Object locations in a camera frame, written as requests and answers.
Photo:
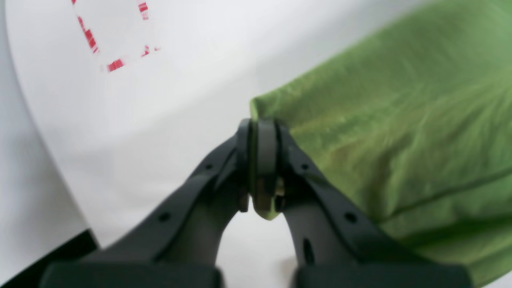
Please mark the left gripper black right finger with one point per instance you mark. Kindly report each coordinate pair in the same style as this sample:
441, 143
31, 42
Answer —
337, 245

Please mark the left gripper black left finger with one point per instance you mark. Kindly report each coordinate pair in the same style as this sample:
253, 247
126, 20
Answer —
177, 244

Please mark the green T-shirt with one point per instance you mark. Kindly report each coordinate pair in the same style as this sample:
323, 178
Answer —
414, 125

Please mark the red tape marking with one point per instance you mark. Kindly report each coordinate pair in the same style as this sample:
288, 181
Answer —
118, 32

